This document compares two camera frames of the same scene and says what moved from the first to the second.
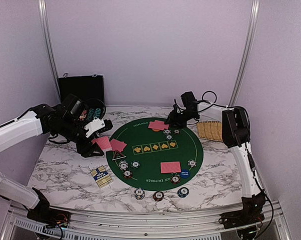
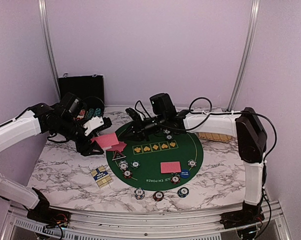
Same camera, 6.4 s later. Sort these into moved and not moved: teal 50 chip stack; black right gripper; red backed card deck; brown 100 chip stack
Moved: black right gripper; red backed card deck
Not moved: teal 50 chip stack; brown 100 chip stack
